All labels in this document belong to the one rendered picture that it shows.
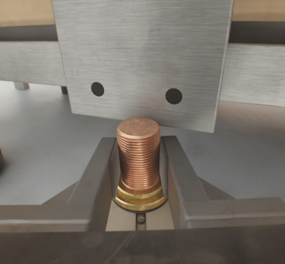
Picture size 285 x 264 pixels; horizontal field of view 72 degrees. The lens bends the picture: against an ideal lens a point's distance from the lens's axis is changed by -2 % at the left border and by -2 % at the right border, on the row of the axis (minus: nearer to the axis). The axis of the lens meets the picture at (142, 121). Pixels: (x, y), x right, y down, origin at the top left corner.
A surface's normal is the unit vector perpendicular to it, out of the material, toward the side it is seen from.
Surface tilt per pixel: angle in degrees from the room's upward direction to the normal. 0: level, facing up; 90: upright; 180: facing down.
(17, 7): 90
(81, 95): 90
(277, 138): 180
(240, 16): 90
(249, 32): 90
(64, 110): 180
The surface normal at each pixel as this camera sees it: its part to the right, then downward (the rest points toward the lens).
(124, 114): -0.32, 0.43
